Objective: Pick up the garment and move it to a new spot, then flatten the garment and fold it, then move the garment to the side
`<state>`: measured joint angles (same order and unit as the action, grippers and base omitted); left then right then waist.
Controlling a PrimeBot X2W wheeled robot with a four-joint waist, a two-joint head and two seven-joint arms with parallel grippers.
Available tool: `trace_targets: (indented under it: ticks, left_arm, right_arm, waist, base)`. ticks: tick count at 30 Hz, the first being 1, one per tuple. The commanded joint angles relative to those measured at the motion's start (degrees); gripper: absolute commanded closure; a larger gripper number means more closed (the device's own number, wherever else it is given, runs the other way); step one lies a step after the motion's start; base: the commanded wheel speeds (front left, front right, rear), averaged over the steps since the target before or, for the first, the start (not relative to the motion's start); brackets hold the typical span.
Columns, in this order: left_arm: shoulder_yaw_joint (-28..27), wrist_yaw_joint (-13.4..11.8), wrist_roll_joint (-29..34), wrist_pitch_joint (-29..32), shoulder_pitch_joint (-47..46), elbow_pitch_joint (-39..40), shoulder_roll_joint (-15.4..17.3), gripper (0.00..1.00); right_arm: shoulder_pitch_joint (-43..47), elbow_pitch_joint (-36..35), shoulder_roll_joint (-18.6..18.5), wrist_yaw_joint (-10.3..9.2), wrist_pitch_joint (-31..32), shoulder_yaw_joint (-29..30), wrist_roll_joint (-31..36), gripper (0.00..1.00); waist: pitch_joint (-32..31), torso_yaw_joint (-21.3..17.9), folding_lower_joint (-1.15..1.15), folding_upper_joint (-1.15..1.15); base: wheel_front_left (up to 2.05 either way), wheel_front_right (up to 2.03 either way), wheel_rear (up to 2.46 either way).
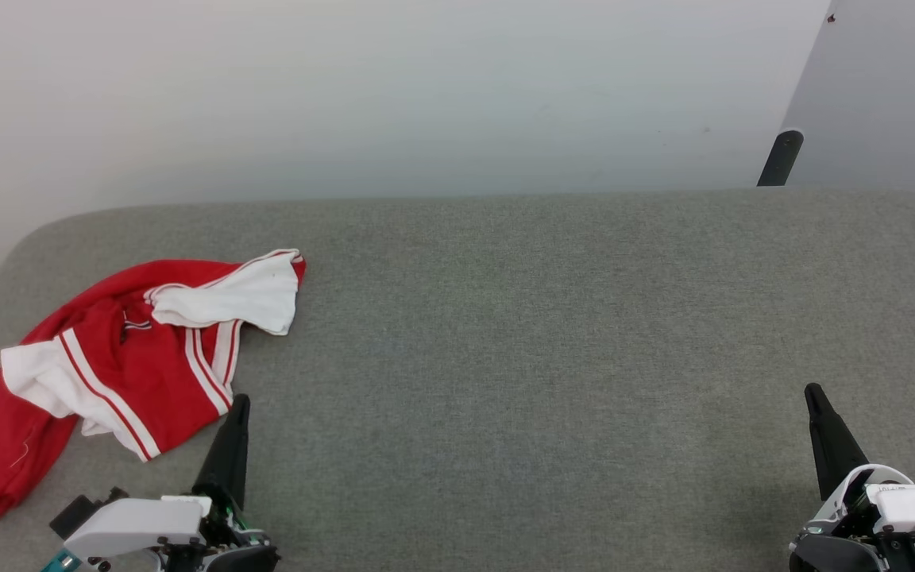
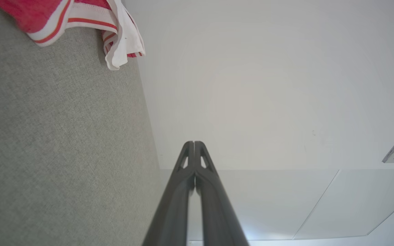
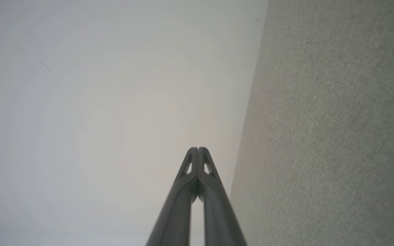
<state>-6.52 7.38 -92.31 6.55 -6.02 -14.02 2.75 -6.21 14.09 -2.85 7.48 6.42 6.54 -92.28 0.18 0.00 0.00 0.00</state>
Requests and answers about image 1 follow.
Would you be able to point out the white board panel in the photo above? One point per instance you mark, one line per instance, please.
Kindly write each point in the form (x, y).
(886, 95)

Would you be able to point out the black slanted pole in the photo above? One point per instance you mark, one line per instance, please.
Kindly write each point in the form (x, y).
(781, 157)

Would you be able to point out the grey fabric sofa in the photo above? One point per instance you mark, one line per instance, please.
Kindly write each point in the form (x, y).
(545, 334)

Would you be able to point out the red and white basketball jersey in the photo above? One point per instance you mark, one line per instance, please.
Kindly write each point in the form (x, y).
(148, 373)

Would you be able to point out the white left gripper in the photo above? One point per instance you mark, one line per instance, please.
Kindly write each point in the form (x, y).
(136, 526)

